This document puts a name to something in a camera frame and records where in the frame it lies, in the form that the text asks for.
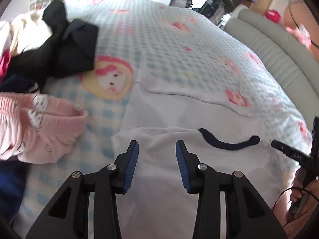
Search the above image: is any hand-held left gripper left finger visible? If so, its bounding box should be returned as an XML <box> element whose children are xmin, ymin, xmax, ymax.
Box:
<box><xmin>26</xmin><ymin>140</ymin><xmax>139</xmax><ymax>239</ymax></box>

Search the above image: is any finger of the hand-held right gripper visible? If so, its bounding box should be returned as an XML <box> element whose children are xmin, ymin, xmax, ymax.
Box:
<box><xmin>271</xmin><ymin>139</ymin><xmax>313</xmax><ymax>165</ymax></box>

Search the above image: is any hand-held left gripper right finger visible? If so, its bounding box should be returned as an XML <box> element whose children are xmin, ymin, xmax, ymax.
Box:
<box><xmin>175</xmin><ymin>140</ymin><xmax>287</xmax><ymax>239</ymax></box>

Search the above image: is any white T-shirt with navy trim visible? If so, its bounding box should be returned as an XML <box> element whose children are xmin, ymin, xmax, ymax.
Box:
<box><xmin>111</xmin><ymin>71</ymin><xmax>301</xmax><ymax>239</ymax></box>

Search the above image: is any person's right forearm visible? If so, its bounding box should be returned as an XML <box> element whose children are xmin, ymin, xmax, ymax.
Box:
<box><xmin>273</xmin><ymin>197</ymin><xmax>314</xmax><ymax>239</ymax></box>

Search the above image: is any person's right hand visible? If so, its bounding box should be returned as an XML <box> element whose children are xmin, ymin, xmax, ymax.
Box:
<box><xmin>290</xmin><ymin>170</ymin><xmax>312</xmax><ymax>204</ymax></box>

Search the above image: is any pink cat print pyjama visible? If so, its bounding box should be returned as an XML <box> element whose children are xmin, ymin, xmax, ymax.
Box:
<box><xmin>0</xmin><ymin>92</ymin><xmax>89</xmax><ymax>164</ymax></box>

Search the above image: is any grey padded headboard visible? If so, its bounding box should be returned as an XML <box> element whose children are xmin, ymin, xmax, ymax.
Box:
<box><xmin>223</xmin><ymin>9</ymin><xmax>319</xmax><ymax>120</ymax></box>

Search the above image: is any pink white cat plush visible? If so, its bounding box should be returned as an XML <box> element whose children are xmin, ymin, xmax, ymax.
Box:
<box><xmin>285</xmin><ymin>24</ymin><xmax>313</xmax><ymax>50</ymax></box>

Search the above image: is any navy garment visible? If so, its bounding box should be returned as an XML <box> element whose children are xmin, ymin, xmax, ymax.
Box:
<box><xmin>0</xmin><ymin>73</ymin><xmax>41</xmax><ymax>226</ymax></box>

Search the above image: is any blue checked cartoon blanket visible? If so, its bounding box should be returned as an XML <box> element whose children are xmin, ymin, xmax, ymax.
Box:
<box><xmin>15</xmin><ymin>0</ymin><xmax>314</xmax><ymax>239</ymax></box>

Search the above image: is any black garment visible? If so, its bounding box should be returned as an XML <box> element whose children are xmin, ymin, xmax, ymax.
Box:
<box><xmin>56</xmin><ymin>19</ymin><xmax>99</xmax><ymax>78</ymax></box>
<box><xmin>7</xmin><ymin>0</ymin><xmax>70</xmax><ymax>92</ymax></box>

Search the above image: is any red plush toy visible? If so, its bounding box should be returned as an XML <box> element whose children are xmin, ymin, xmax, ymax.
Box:
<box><xmin>264</xmin><ymin>9</ymin><xmax>282</xmax><ymax>24</ymax></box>

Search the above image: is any magenta garment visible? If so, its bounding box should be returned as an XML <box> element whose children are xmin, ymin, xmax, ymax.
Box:
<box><xmin>0</xmin><ymin>51</ymin><xmax>12</xmax><ymax>79</ymax></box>

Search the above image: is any cream garment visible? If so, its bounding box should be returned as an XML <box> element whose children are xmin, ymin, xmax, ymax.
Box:
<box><xmin>9</xmin><ymin>10</ymin><xmax>54</xmax><ymax>55</ymax></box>

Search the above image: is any white garment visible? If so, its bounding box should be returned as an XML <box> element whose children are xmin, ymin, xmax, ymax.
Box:
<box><xmin>0</xmin><ymin>20</ymin><xmax>14</xmax><ymax>55</ymax></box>

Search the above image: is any black cable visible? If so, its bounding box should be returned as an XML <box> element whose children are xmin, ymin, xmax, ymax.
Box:
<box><xmin>272</xmin><ymin>186</ymin><xmax>315</xmax><ymax>227</ymax></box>

